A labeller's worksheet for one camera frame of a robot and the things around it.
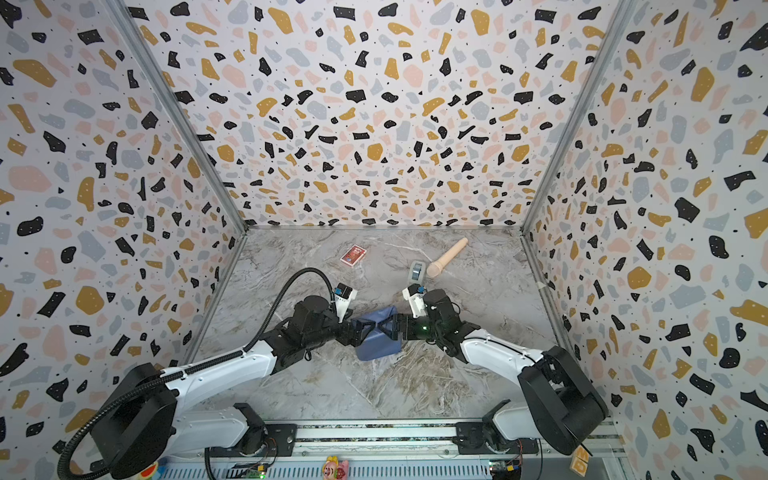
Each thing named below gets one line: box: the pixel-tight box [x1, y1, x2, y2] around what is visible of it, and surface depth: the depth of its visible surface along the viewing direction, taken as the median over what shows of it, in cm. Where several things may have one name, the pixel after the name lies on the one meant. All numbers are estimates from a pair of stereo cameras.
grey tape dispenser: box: [408, 260, 426, 286], surface depth 105 cm
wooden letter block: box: [570, 444, 591, 477], surface depth 72 cm
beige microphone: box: [426, 237, 469, 279], surface depth 111 cm
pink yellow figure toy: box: [322, 455, 349, 480], surface depth 69 cm
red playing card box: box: [340, 244, 367, 267], surface depth 115 cm
